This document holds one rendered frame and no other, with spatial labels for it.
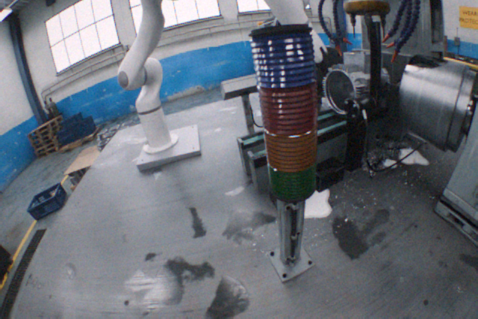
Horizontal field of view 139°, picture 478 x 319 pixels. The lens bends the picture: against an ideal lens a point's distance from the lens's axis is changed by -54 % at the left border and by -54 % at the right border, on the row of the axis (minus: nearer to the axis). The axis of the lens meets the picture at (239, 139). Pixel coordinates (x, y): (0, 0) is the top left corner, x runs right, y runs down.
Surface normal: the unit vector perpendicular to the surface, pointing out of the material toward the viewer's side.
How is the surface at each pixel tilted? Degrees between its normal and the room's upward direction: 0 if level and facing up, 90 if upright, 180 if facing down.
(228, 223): 0
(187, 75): 90
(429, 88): 65
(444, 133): 107
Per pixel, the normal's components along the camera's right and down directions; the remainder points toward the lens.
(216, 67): 0.23, 0.42
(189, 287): -0.18, -0.87
